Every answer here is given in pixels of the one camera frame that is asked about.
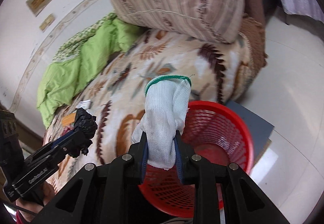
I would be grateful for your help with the beige wall switch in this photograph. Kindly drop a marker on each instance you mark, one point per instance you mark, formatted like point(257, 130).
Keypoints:
point(47, 22)

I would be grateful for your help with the grey floor mat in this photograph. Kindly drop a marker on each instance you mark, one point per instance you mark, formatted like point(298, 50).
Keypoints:
point(259, 128)

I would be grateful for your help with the person left hand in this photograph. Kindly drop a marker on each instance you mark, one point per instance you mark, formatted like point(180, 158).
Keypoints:
point(25, 217)

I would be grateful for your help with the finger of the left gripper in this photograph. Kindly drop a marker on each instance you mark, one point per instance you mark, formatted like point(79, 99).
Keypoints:
point(63, 140)
point(78, 144)

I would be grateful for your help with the green quilt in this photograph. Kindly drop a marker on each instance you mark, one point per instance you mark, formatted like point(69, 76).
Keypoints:
point(80, 59)

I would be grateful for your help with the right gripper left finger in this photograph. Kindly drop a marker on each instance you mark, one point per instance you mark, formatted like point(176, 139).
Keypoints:
point(103, 194)

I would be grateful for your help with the white blue medicine box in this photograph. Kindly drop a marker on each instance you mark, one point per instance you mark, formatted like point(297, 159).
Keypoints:
point(85, 104)

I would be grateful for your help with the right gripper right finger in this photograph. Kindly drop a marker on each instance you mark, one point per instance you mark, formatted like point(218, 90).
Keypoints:
point(243, 200)

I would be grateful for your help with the red mesh trash basket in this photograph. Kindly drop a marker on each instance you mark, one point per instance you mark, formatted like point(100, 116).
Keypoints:
point(216, 133)

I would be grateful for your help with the orange ointment box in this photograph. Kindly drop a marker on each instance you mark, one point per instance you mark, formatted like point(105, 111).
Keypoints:
point(69, 119)

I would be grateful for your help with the white knit glove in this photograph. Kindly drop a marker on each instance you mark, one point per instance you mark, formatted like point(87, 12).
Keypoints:
point(166, 105)

